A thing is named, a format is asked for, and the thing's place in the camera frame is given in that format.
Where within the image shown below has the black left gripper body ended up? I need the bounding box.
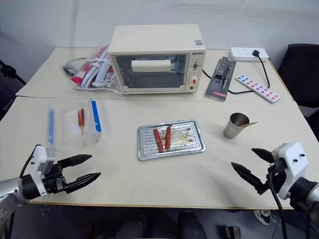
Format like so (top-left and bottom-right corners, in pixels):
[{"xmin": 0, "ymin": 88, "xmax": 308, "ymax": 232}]
[{"xmin": 42, "ymin": 160, "xmax": 72, "ymax": 197}]

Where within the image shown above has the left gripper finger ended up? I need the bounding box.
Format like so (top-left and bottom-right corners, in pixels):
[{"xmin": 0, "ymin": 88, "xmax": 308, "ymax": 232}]
[
  {"xmin": 58, "ymin": 154, "xmax": 93, "ymax": 168},
  {"xmin": 65, "ymin": 172, "xmax": 102, "ymax": 195}
]

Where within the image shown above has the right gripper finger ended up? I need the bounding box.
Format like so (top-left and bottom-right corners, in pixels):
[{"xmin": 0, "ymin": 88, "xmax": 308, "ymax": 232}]
[
  {"xmin": 251, "ymin": 148, "xmax": 275, "ymax": 164},
  {"xmin": 231, "ymin": 161, "xmax": 269, "ymax": 195}
]

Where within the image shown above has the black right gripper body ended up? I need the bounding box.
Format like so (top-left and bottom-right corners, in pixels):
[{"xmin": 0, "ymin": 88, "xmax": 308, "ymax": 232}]
[{"xmin": 266, "ymin": 159, "xmax": 288, "ymax": 193}]

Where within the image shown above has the clear container with blue clips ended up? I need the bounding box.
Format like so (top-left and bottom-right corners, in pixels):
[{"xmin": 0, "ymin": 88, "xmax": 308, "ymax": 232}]
[{"xmin": 47, "ymin": 98, "xmax": 104, "ymax": 150}]

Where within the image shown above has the metal cup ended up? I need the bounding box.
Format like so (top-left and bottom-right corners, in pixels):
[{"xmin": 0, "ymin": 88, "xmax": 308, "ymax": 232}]
[{"xmin": 223, "ymin": 112, "xmax": 250, "ymax": 139}]

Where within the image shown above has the sausage piece on stick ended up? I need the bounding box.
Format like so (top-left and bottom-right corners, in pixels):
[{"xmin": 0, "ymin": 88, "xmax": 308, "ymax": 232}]
[{"xmin": 76, "ymin": 108, "xmax": 85, "ymax": 128}]

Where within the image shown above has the white and black shoe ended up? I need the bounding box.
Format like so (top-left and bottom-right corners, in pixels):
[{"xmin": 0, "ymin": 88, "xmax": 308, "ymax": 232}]
[{"xmin": 253, "ymin": 209, "xmax": 272, "ymax": 226}]

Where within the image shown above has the small black box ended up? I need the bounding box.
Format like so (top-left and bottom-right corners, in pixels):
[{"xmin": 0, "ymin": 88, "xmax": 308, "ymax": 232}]
[{"xmin": 225, "ymin": 225, "xmax": 242, "ymax": 239}]

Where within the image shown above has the white strip with heart stickers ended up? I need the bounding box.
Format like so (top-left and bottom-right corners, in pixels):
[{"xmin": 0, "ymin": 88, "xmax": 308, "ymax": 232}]
[{"xmin": 234, "ymin": 73, "xmax": 283, "ymax": 104}]

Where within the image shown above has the metal baking tray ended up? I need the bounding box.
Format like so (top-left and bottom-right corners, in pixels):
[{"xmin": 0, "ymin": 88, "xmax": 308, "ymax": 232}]
[{"xmin": 136, "ymin": 119, "xmax": 207, "ymax": 161}]

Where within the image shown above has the clear plastic bag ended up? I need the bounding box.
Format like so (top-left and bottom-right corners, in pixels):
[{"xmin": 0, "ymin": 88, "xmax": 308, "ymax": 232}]
[{"xmin": 60, "ymin": 44, "xmax": 123, "ymax": 95}]

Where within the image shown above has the red sausage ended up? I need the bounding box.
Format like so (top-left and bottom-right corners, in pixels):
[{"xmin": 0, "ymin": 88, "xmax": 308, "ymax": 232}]
[
  {"xmin": 153, "ymin": 128, "xmax": 165, "ymax": 153},
  {"xmin": 164, "ymin": 125, "xmax": 173, "ymax": 151}
]

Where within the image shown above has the red and white package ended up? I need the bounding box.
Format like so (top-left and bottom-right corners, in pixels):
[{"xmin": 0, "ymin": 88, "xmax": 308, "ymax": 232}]
[{"xmin": 70, "ymin": 46, "xmax": 112, "ymax": 88}]

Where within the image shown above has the packaged tool blister pack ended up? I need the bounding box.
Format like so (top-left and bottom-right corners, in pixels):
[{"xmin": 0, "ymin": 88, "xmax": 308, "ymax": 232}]
[{"xmin": 204, "ymin": 56, "xmax": 237, "ymax": 103}]

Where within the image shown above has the black chair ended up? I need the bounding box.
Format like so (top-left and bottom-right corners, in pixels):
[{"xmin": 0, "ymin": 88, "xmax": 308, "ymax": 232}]
[{"xmin": 277, "ymin": 43, "xmax": 319, "ymax": 109}]

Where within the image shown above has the dark grey object in bag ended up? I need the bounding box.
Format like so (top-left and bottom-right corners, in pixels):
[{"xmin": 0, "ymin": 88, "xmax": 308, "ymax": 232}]
[{"xmin": 62, "ymin": 57, "xmax": 88, "ymax": 76}]

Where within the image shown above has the white power strip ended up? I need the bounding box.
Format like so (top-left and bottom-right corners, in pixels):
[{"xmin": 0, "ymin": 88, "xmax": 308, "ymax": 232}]
[{"xmin": 229, "ymin": 46, "xmax": 271, "ymax": 63}]

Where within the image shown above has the black stand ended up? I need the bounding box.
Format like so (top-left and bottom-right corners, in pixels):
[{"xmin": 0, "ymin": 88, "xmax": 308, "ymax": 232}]
[{"xmin": 0, "ymin": 59, "xmax": 27, "ymax": 87}]

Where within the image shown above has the cream toaster oven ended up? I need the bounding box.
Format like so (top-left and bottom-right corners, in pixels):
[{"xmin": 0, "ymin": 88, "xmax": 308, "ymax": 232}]
[{"xmin": 107, "ymin": 24, "xmax": 207, "ymax": 96}]

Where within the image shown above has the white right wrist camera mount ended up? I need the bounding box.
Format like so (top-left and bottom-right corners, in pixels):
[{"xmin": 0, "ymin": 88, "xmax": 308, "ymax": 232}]
[{"xmin": 271, "ymin": 141, "xmax": 310, "ymax": 200}]

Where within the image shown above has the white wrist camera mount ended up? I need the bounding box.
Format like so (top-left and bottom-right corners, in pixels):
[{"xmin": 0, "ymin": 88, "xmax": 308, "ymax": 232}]
[
  {"xmin": 271, "ymin": 141, "xmax": 310, "ymax": 200},
  {"xmin": 31, "ymin": 144, "xmax": 56, "ymax": 198}
]

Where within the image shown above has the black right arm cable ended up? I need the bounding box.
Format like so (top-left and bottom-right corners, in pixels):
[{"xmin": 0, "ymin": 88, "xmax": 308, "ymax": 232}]
[{"xmin": 267, "ymin": 165, "xmax": 289, "ymax": 239}]

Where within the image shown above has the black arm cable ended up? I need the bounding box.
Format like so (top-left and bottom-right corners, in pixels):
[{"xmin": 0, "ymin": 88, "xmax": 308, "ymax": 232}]
[
  {"xmin": 19, "ymin": 143, "xmax": 42, "ymax": 179},
  {"xmin": 267, "ymin": 165, "xmax": 289, "ymax": 239}
]

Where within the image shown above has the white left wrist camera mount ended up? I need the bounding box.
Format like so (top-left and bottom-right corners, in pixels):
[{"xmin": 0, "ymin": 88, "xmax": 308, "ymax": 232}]
[{"xmin": 31, "ymin": 144, "xmax": 56, "ymax": 198}]

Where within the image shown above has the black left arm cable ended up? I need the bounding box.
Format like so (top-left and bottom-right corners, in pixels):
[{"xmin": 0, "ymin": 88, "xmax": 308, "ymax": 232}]
[{"xmin": 19, "ymin": 143, "xmax": 42, "ymax": 179}]

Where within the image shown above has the black oven power cable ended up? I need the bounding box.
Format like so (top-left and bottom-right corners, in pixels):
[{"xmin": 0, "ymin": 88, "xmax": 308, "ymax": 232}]
[{"xmin": 201, "ymin": 49, "xmax": 271, "ymax": 96}]

